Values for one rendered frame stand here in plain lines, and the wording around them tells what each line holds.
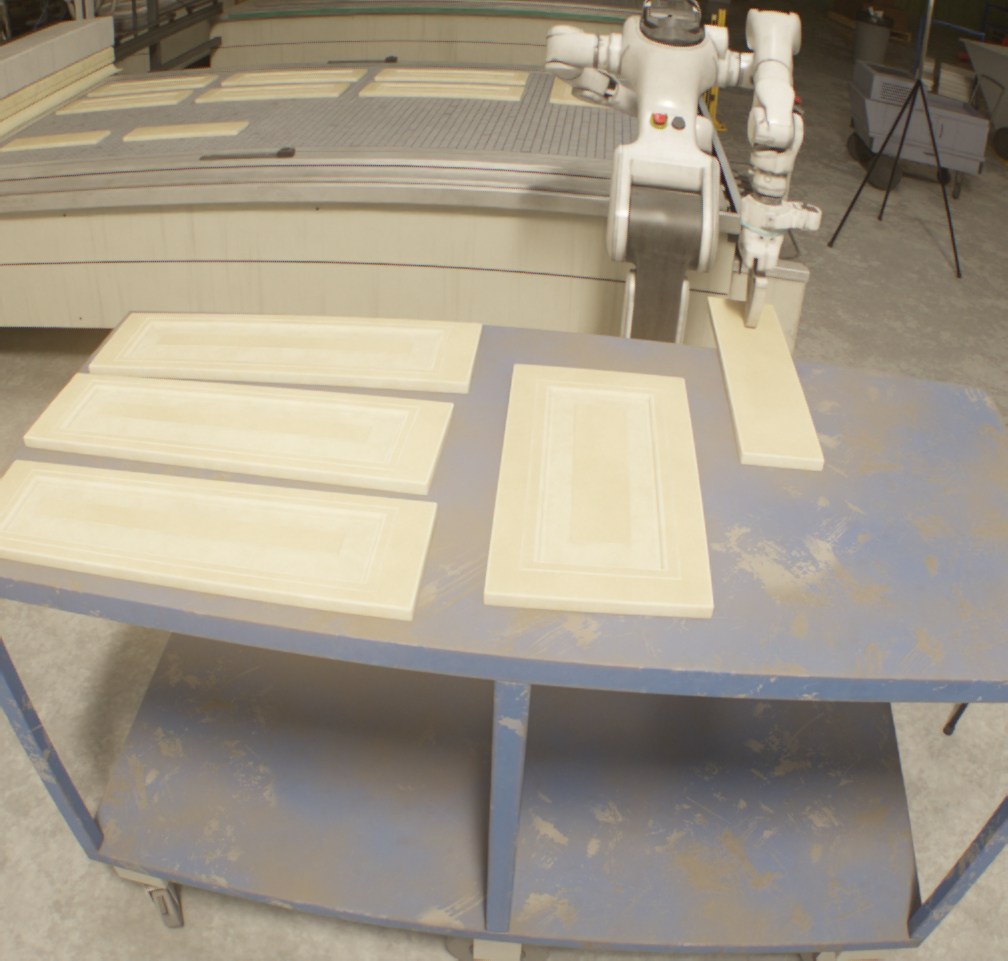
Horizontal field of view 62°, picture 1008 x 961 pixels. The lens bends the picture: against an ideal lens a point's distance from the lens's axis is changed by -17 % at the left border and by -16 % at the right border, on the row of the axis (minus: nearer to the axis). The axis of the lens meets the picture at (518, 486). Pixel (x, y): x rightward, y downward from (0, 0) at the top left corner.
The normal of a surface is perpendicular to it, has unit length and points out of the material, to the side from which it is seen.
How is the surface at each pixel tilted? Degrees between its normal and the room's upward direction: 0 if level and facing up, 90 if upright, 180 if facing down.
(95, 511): 0
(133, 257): 90
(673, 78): 78
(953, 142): 90
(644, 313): 97
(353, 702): 0
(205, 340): 0
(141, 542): 11
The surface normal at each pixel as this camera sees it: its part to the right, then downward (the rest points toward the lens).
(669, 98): -0.07, 0.22
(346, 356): 0.03, -0.66
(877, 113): -0.10, 0.60
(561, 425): -0.17, -0.79
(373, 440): 0.23, -0.76
